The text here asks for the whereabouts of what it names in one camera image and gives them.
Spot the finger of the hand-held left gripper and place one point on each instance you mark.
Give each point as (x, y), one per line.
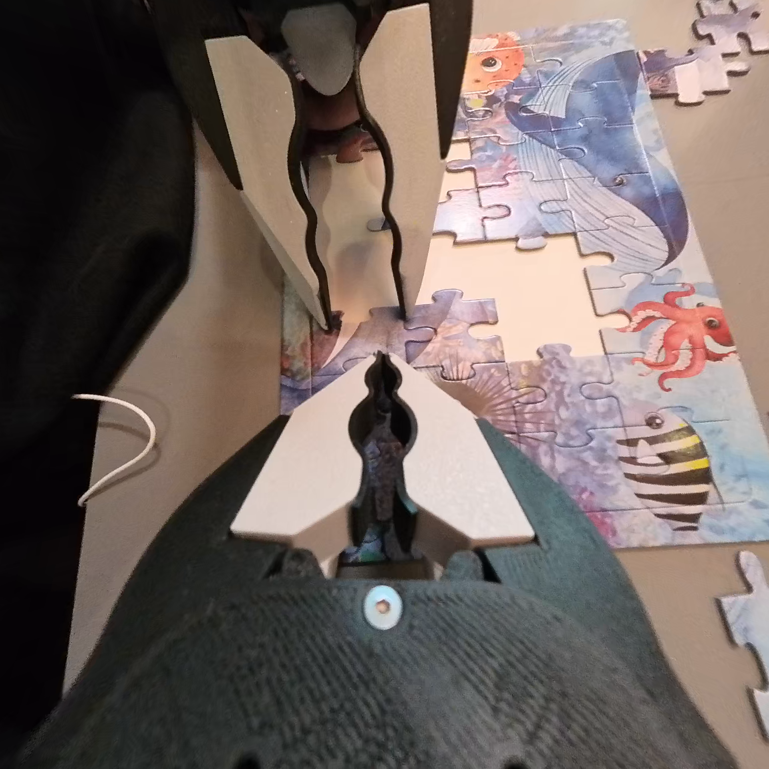
(258, 150)
(411, 150)

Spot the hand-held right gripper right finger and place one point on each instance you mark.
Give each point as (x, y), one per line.
(462, 474)

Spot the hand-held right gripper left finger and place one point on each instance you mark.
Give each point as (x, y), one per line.
(306, 468)

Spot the dolphin tail puzzle piece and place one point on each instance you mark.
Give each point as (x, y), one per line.
(360, 339)

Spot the assembled sea jigsaw puzzle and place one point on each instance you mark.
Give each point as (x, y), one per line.
(601, 180)

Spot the blue lilac puzzle piece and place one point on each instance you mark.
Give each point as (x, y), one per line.
(748, 619)

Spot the striped white purple puzzle piece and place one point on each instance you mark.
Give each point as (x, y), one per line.
(697, 78)

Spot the purple blue puzzle piece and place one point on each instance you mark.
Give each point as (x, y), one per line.
(727, 27)

